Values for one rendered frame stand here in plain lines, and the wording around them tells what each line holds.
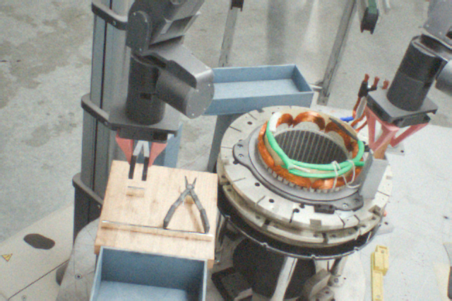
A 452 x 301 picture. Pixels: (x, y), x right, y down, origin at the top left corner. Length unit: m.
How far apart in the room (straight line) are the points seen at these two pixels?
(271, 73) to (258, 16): 2.35
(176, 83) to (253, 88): 0.64
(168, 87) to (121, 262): 0.34
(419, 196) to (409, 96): 0.72
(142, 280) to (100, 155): 0.56
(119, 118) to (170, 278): 0.29
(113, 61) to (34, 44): 1.99
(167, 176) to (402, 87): 0.43
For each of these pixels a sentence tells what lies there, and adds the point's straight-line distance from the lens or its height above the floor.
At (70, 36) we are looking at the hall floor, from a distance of 3.54.
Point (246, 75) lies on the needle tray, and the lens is 1.56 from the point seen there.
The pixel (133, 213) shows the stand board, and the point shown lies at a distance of 1.17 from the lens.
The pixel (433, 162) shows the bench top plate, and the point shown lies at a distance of 1.93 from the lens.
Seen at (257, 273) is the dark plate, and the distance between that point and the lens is 1.50.
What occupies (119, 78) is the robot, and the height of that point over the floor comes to 1.03.
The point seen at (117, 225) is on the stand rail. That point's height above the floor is 1.07.
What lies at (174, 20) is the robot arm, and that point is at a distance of 0.93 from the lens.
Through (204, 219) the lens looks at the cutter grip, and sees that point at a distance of 1.14.
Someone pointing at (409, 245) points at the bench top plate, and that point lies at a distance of 1.68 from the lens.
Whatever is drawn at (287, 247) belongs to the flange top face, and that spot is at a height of 1.02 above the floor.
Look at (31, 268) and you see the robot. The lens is 2.13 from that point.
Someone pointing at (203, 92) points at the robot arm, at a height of 1.37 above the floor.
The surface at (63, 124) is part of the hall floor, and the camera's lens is 3.00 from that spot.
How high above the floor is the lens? 1.92
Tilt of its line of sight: 39 degrees down
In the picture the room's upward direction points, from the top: 11 degrees clockwise
